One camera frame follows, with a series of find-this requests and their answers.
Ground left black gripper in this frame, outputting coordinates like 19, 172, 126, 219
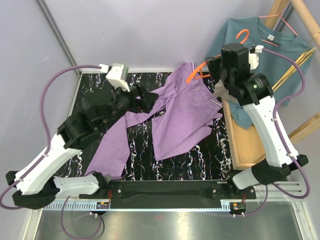
101, 81, 159, 132

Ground orange plastic hanger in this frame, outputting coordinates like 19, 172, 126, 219
186, 28, 250, 84

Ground purple trousers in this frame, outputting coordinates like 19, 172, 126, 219
86, 62, 223, 179

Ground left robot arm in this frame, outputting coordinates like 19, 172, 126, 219
5, 84, 159, 210

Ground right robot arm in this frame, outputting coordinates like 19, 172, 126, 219
206, 43, 309, 199

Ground yellow plastic hanger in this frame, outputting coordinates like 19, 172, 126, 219
272, 47, 316, 92

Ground grey beige cloth bag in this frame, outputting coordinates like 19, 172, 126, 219
214, 80, 228, 98

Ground teal t-shirt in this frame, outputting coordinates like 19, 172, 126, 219
205, 16, 311, 130

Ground wooden clothes rack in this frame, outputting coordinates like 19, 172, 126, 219
219, 0, 320, 171

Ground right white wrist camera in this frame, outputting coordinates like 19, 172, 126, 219
248, 45, 264, 70

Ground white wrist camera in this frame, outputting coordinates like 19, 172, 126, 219
98, 63, 131, 92
248, 45, 264, 70

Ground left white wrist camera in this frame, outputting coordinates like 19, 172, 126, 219
98, 63, 131, 92

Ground pink wire hanger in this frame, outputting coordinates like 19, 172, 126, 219
256, 12, 299, 47

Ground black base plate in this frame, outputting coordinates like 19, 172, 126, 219
79, 180, 257, 210

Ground aluminium frame rail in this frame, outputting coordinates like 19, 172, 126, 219
35, 0, 78, 67

